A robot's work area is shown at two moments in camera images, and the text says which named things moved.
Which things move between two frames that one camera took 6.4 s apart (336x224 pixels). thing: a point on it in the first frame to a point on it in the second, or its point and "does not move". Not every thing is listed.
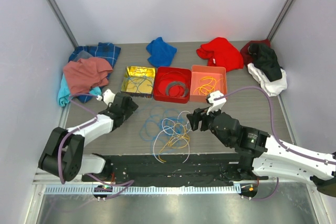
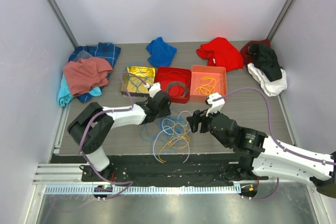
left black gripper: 131,107 to 166,112
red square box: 172,84 does not move
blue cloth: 161,52 does not move
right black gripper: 196,118 does not move
